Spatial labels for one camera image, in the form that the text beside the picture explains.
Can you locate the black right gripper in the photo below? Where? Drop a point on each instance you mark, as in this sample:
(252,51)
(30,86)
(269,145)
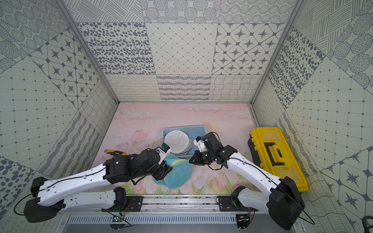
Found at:
(198,160)

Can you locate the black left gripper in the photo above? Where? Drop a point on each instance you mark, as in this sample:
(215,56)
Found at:
(166,170)

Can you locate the turquoise mesh laundry bag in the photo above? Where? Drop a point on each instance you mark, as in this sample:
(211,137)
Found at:
(179,175)

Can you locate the white mesh laundry bag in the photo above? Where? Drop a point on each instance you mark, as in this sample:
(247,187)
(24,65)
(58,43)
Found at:
(179,142)

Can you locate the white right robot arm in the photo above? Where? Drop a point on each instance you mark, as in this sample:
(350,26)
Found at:
(278,197)

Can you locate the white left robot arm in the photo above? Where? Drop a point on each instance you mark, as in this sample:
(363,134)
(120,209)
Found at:
(51,197)

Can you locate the light blue perforated plastic basket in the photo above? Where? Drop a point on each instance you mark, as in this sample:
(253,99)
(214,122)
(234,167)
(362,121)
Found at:
(192,132)

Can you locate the yellow black screwdriver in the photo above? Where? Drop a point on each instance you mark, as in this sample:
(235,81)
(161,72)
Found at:
(115,152)

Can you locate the yellow black toolbox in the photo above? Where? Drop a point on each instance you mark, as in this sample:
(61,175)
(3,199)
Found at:
(271,152)

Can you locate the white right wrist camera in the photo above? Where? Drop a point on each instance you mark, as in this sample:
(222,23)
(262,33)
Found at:
(200,142)

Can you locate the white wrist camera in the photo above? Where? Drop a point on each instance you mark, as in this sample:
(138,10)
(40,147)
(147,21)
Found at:
(163,151)
(200,142)

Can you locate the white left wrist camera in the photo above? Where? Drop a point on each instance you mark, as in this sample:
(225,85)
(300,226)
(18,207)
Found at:
(163,151)

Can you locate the aluminium mounting rail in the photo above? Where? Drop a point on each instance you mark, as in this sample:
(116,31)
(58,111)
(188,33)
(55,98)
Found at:
(169,209)

